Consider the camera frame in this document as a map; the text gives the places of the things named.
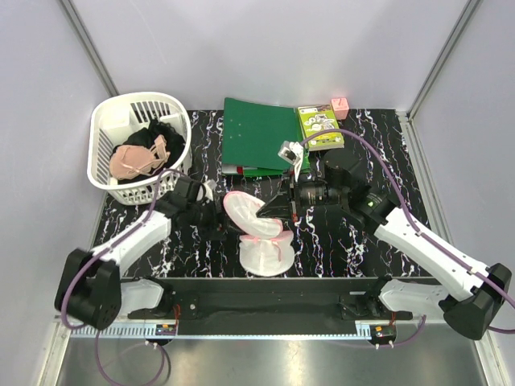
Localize black marbled table mat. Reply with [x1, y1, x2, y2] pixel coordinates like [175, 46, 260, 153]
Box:
[121, 110, 428, 280]

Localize white mesh laundry bag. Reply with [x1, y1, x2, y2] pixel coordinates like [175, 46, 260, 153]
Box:
[223, 191, 295, 277]

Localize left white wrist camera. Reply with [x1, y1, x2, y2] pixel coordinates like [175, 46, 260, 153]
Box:
[197, 179, 216, 201]

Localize black clothes in basket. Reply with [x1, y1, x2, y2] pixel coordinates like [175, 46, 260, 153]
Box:
[109, 119, 185, 184]

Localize pink small box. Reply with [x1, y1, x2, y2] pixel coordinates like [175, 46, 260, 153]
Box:
[331, 97, 350, 120]

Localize white cable duct rail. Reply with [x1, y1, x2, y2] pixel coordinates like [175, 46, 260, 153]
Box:
[71, 321, 177, 339]

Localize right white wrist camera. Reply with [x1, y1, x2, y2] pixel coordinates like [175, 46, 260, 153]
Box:
[278, 141, 310, 182]

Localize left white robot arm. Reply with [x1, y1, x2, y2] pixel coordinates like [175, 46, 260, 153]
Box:
[54, 177, 224, 331]

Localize green book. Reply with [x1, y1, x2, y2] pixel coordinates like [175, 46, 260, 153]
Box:
[297, 105, 344, 152]

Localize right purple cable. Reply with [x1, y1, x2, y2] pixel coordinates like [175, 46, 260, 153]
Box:
[299, 128, 515, 335]

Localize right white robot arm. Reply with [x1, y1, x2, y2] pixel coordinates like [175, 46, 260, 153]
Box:
[257, 142, 512, 340]

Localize black mounting base plate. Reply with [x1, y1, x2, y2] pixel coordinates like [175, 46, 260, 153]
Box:
[126, 277, 415, 337]

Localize beige pink bra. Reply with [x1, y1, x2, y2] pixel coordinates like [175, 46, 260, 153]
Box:
[109, 134, 171, 180]

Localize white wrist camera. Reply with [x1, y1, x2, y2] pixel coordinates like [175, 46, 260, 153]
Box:
[278, 141, 310, 182]
[197, 179, 216, 201]

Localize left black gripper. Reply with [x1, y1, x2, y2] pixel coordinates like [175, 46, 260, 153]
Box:
[187, 195, 244, 241]

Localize green folder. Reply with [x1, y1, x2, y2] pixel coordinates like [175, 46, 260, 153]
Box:
[221, 97, 303, 177]

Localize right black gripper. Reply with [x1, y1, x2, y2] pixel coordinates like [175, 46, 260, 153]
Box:
[257, 166, 347, 222]

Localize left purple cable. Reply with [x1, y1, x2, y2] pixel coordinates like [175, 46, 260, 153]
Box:
[60, 168, 190, 383]

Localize purple cable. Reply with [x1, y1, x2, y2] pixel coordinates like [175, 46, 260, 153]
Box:
[60, 168, 190, 383]
[299, 128, 515, 335]

